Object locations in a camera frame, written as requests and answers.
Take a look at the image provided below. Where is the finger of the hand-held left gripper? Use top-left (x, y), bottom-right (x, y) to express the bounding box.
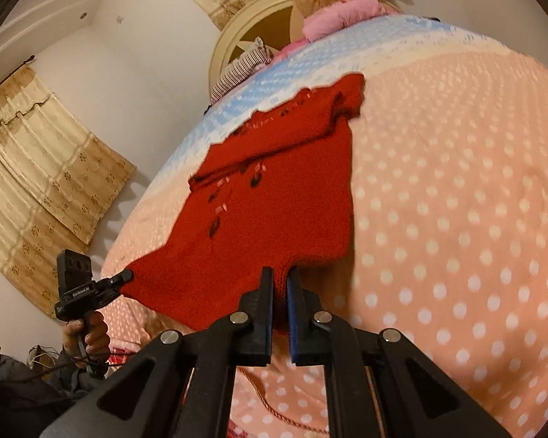
top-left (102, 269), bottom-right (134, 296)

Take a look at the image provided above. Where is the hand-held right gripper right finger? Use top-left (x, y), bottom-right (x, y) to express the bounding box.
top-left (286, 265), bottom-right (513, 438)

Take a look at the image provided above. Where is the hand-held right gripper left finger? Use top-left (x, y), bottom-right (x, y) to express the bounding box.
top-left (40, 266), bottom-right (275, 438)

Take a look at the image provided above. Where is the red knitted sweater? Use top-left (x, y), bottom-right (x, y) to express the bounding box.
top-left (119, 73), bottom-right (367, 334)

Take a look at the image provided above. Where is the person's left forearm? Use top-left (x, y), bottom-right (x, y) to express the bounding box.
top-left (0, 347), bottom-right (110, 438)

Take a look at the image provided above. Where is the person's left hand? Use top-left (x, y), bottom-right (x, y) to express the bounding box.
top-left (63, 312), bottom-right (111, 361)

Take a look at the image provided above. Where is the beige patterned window curtain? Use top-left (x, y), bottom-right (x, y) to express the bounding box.
top-left (0, 65), bottom-right (138, 303)

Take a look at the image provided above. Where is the polka dot bedspread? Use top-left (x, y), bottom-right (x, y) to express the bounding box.
top-left (98, 11), bottom-right (548, 438)

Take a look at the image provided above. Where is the striped pillow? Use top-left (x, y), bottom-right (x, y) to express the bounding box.
top-left (210, 36), bottom-right (275, 103)

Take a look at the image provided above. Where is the cream wooden headboard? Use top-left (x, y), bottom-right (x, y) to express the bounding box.
top-left (209, 0), bottom-right (403, 101)

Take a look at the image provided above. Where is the pink printed cloth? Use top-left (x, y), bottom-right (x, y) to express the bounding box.
top-left (271, 39), bottom-right (311, 62)

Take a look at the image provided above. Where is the pink pillow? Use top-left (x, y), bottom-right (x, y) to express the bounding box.
top-left (301, 0), bottom-right (396, 41)

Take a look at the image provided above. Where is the red cord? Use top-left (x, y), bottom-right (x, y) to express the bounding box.
top-left (251, 369), bottom-right (332, 435)

